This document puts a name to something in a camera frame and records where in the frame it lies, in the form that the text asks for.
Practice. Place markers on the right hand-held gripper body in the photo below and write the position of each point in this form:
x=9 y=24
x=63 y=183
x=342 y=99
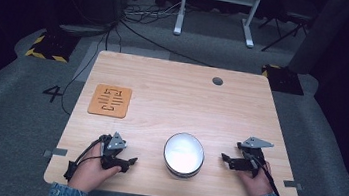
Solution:
x=249 y=156

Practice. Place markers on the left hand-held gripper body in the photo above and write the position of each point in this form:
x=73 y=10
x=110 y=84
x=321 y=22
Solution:
x=114 y=146

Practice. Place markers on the white bowl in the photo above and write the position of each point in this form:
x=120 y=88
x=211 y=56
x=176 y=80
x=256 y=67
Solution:
x=184 y=155

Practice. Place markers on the orange square mat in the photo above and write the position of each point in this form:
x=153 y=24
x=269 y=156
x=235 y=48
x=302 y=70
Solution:
x=110 y=100

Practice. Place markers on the person's right hand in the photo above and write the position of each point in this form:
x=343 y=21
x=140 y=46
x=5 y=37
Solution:
x=256 y=183

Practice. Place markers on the person's left hand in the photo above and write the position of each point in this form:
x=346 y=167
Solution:
x=91 y=171

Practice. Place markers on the grey tape strip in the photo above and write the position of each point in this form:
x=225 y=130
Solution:
x=56 y=152
x=292 y=184

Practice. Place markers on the black tripod stand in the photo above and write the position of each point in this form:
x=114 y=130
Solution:
x=285 y=27

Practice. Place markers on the white metal stand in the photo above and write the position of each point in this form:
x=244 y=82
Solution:
x=219 y=6

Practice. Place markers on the black yellow striped base plate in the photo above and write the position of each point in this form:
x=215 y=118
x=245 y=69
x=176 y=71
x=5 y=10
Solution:
x=52 y=48
x=282 y=79

